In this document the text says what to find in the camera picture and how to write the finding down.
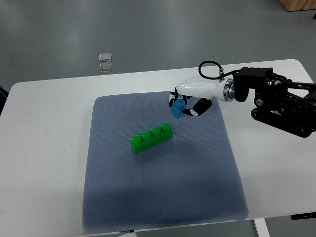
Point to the blue toy block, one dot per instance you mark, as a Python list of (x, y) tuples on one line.
[(177, 108)]

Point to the dark object at left edge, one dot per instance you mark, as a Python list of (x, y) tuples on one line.
[(3, 98)]

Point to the lower metal floor plate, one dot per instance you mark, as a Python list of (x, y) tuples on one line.
[(105, 67)]

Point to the metal floor plate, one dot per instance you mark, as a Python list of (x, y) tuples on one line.
[(104, 57), (105, 67)]

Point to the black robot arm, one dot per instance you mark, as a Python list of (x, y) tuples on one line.
[(280, 102)]

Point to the blue-grey mesh mat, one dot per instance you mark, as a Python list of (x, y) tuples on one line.
[(189, 179)]

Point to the green four-stud toy block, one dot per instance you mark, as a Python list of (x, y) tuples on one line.
[(150, 138)]

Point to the white table leg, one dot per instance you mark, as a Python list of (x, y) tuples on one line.
[(261, 227)]

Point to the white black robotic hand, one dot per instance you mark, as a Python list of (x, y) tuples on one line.
[(204, 90)]

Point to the wooden box corner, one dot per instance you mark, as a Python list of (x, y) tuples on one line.
[(298, 5)]

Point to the upper metal floor plate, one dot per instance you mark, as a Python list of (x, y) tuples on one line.
[(104, 57)]

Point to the black table control panel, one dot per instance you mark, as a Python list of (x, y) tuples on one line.
[(303, 216)]

